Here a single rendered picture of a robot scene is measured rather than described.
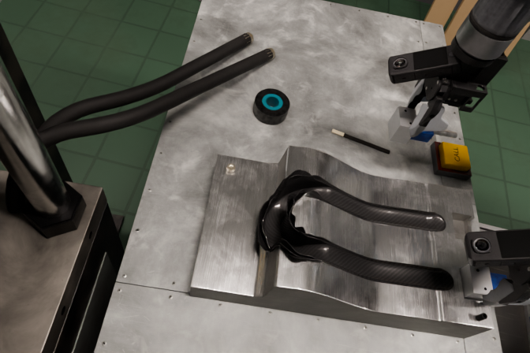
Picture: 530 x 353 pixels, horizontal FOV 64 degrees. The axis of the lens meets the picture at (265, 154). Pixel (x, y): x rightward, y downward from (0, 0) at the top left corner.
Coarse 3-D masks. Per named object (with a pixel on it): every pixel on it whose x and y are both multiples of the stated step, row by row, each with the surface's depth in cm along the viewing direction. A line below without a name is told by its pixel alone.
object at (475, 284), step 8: (464, 272) 74; (472, 272) 72; (480, 272) 72; (488, 272) 72; (464, 280) 73; (472, 280) 71; (480, 280) 71; (488, 280) 71; (496, 280) 73; (464, 288) 73; (472, 288) 70; (480, 288) 70; (488, 288) 71; (464, 296) 72; (472, 296) 71; (480, 296) 71
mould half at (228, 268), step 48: (240, 192) 80; (384, 192) 82; (432, 192) 83; (240, 240) 74; (336, 240) 71; (384, 240) 76; (432, 240) 77; (192, 288) 70; (240, 288) 70; (288, 288) 64; (336, 288) 67; (384, 288) 71
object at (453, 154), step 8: (440, 144) 98; (448, 144) 97; (456, 144) 97; (440, 152) 97; (448, 152) 96; (456, 152) 96; (464, 152) 96; (448, 160) 94; (456, 160) 95; (464, 160) 95; (448, 168) 95; (456, 168) 95; (464, 168) 95
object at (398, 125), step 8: (400, 112) 84; (408, 112) 84; (392, 120) 86; (400, 120) 83; (408, 120) 83; (392, 128) 86; (400, 128) 83; (408, 128) 82; (392, 136) 85; (400, 136) 85; (408, 136) 84; (416, 136) 85; (424, 136) 84; (448, 136) 86; (456, 136) 86
